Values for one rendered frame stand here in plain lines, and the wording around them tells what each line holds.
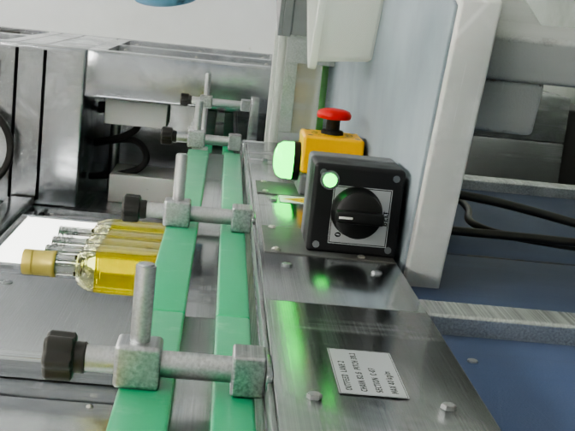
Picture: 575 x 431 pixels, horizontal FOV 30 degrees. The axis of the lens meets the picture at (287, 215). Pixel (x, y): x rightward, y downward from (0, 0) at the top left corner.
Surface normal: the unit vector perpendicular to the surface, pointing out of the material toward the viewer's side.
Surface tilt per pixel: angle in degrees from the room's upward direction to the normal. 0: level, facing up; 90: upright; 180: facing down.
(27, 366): 90
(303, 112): 90
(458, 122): 90
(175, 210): 90
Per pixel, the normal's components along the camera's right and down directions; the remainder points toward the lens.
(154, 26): 0.05, 0.20
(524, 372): 0.11, -0.98
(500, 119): 0.01, 0.50
